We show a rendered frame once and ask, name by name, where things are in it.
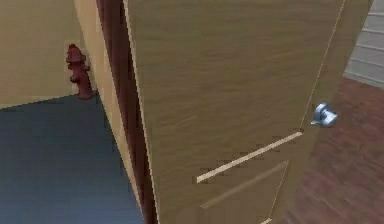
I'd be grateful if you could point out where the silver door handle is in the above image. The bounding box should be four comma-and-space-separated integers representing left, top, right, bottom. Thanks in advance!
310, 102, 339, 128

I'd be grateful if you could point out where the light brown wooden room door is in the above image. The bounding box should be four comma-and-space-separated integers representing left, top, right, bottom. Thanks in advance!
122, 0, 374, 224

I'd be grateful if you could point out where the dark red hydrant-shaped object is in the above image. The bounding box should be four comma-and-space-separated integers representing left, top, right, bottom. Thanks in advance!
65, 43, 96, 101

